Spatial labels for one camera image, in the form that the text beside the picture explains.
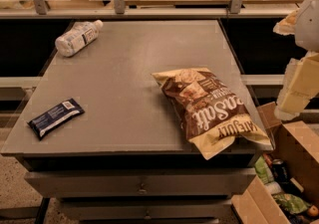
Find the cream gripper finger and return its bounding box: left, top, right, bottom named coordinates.
left=273, top=10, right=298, bottom=36

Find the dark soda can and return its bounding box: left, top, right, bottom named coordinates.
left=272, top=159, right=289, bottom=182

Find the grey upper drawer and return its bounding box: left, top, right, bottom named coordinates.
left=25, top=168, right=255, bottom=198

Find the brown sea salt chip bag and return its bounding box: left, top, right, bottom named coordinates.
left=153, top=68, right=270, bottom=159

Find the grey drawer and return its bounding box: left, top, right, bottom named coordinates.
left=61, top=199, right=231, bottom=221
left=25, top=168, right=255, bottom=198

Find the grey lower drawer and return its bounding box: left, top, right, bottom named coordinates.
left=61, top=199, right=231, bottom=221

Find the blue rxbar blueberry bar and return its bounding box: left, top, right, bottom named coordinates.
left=27, top=99, right=85, bottom=140

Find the clear plastic water bottle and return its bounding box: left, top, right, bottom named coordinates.
left=55, top=20, right=103, bottom=57

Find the green snack packet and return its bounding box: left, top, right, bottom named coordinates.
left=254, top=156, right=274, bottom=184

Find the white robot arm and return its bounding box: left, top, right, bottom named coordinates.
left=273, top=0, right=319, bottom=120

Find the green leafy snack bag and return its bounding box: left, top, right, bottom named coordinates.
left=273, top=193, right=311, bottom=214

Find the open cardboard box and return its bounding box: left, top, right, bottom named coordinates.
left=231, top=102, right=319, bottom=224

